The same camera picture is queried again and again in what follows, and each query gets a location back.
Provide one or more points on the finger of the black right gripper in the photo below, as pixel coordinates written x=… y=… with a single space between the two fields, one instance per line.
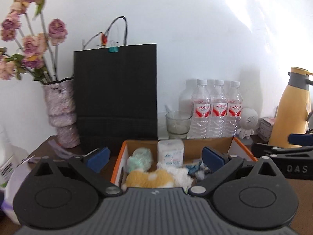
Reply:
x=301 y=139

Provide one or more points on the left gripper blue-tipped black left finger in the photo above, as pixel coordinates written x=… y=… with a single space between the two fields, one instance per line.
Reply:
x=89 y=166

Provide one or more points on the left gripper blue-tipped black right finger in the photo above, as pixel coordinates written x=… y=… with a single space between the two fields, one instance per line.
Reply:
x=223 y=168

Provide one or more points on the yellow white plush hamster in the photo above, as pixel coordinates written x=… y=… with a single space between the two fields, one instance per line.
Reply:
x=161 y=178

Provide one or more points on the blue crumpled wrapper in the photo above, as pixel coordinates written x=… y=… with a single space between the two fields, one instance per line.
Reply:
x=198 y=169

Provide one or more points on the yellow thermos jug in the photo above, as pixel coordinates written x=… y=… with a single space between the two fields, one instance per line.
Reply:
x=293 y=109

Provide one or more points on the red cardboard box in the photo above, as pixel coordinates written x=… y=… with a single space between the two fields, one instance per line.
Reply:
x=192 y=150

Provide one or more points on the small grey box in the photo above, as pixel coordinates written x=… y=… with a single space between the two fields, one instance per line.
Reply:
x=265 y=128

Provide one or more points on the middle water bottle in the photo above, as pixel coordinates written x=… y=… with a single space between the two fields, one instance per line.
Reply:
x=219 y=106

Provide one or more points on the water bottle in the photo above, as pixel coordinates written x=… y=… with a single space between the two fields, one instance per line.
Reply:
x=219 y=106
x=235 y=101
x=201 y=110

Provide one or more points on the left water bottle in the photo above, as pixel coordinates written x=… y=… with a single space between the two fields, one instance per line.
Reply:
x=201 y=110

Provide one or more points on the green puff in bag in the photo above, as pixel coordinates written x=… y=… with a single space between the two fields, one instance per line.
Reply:
x=141 y=159

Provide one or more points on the white cotton swab box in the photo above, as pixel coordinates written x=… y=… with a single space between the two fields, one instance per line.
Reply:
x=170 y=152

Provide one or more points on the white robot speaker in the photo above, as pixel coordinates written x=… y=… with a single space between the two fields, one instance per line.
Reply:
x=247 y=124

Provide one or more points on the glass cup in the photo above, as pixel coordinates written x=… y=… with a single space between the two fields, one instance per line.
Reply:
x=178 y=124

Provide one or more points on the right water bottle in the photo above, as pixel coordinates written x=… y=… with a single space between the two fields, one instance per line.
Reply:
x=235 y=101

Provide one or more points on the purple tissue box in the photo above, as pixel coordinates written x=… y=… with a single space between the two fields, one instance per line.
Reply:
x=13 y=185

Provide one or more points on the black paper bag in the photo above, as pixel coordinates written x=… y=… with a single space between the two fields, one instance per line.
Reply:
x=115 y=95

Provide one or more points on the patterned purple vase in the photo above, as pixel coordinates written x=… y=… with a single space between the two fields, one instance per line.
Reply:
x=61 y=111

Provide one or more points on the white detergent bottle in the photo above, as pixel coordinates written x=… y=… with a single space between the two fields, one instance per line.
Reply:
x=10 y=157

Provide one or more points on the teal binder clip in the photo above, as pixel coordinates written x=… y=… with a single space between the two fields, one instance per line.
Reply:
x=113 y=46

